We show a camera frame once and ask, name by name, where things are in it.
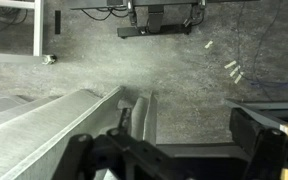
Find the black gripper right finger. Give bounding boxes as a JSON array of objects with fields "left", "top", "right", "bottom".
[{"left": 230, "top": 108, "right": 288, "bottom": 180}]

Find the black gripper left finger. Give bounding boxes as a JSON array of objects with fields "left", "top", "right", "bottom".
[{"left": 52, "top": 108, "right": 172, "bottom": 180}]

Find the grey fabric curtain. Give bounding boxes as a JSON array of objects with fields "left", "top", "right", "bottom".
[{"left": 0, "top": 85, "right": 158, "bottom": 180}]

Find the black floor strip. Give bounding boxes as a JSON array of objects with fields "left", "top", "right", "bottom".
[{"left": 54, "top": 10, "right": 62, "bottom": 35}]

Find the white table with casters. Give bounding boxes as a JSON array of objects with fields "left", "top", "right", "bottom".
[{"left": 0, "top": 0, "right": 58, "bottom": 66}]

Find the blue floor cable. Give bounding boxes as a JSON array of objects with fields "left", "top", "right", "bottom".
[{"left": 235, "top": 0, "right": 288, "bottom": 101}]

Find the black standing desk frame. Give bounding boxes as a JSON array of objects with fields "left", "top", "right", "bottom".
[{"left": 70, "top": 0, "right": 262, "bottom": 40}]

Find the black floor cable bundle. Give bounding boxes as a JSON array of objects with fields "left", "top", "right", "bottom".
[{"left": 0, "top": 5, "right": 29, "bottom": 35}]

